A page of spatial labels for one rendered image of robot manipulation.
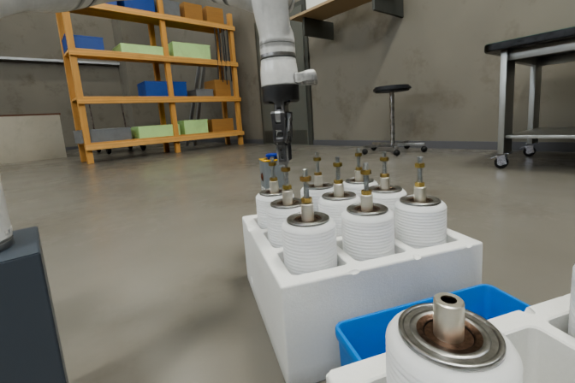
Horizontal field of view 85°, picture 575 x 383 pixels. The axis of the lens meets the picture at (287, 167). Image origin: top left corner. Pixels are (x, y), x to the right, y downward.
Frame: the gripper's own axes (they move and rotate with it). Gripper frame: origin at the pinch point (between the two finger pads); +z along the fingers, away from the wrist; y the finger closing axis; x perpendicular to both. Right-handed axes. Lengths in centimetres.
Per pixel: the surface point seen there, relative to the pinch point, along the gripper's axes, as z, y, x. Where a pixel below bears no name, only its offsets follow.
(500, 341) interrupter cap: 9.9, 41.6, 20.1
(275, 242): 17.3, 3.8, -2.6
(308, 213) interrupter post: 8.8, 11.9, 4.8
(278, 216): 11.6, 4.4, -1.6
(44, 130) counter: -18, -461, -496
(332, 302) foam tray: 21.8, 17.7, 8.1
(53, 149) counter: 18, -468, -490
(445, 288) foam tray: 24.6, 9.1, 28.5
